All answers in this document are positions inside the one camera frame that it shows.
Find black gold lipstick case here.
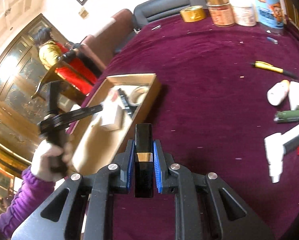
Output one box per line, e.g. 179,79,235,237
134,123,154,198

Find white glue tube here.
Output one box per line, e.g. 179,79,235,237
264,124,299,184

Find white bottle orange cap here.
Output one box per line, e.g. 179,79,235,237
267,80,290,106

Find black marker white caps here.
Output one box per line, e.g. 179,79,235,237
117,88,137,119

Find purple sleeve left forearm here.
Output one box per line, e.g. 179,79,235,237
0,166,55,239

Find left hand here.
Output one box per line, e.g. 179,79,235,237
30,139,73,183

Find cardboard box tray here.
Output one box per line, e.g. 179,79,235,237
68,73,161,175

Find person in yellow red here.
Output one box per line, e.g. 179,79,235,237
33,27,97,95

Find brown wooden chair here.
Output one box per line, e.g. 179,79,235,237
80,9,136,72

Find purple tablecloth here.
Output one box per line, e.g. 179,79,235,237
66,12,299,240

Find white charger plug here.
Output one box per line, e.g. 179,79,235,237
288,81,299,111

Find small clear tube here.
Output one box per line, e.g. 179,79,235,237
151,25,161,30

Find yellow black pen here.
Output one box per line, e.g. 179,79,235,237
250,61,299,80

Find grey leather sofa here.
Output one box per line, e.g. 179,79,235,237
133,0,207,30

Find small blue clear lighter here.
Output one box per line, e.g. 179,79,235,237
267,37,278,44

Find yellow tape roll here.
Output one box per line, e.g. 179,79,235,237
180,5,206,23

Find glass jar orange label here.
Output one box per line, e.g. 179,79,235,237
207,3,235,27

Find white plastic jar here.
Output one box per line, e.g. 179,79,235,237
229,0,256,27

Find blue label snack jar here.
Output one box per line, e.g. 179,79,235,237
254,0,286,35

